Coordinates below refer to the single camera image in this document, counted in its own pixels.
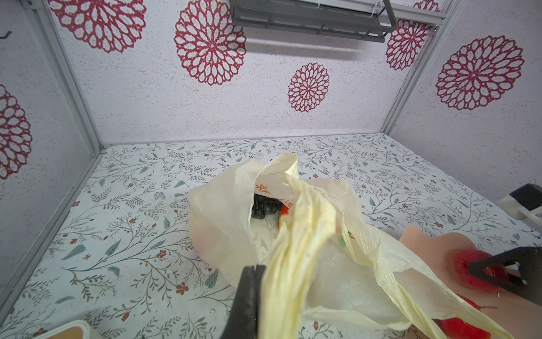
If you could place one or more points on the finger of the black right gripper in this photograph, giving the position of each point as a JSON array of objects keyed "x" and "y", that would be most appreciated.
[{"x": 523, "y": 265}]

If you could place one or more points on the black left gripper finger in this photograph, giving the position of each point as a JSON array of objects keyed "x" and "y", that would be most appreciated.
[{"x": 243, "y": 319}]

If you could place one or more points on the cream plastic bag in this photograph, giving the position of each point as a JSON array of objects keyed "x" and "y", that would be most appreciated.
[{"x": 323, "y": 260}]

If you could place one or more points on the dark red apple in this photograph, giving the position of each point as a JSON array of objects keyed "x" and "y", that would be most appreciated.
[{"x": 472, "y": 276}]

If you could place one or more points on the red yellow mango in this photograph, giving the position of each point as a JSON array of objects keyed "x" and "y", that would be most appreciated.
[{"x": 284, "y": 211}]

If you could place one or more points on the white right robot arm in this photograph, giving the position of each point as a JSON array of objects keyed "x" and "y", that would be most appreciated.
[{"x": 523, "y": 203}]

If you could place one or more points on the pink scalloped bowl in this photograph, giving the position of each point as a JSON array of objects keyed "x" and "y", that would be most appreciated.
[{"x": 519, "y": 317}]

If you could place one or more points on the dark purple grape bunch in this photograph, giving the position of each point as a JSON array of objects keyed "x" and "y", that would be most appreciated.
[{"x": 264, "y": 206}]

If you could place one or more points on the white wooden-top box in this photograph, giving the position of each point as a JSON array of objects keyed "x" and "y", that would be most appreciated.
[{"x": 74, "y": 330}]

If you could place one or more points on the grey wall shelf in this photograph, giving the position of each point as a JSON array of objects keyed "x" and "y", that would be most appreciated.
[{"x": 309, "y": 18}]

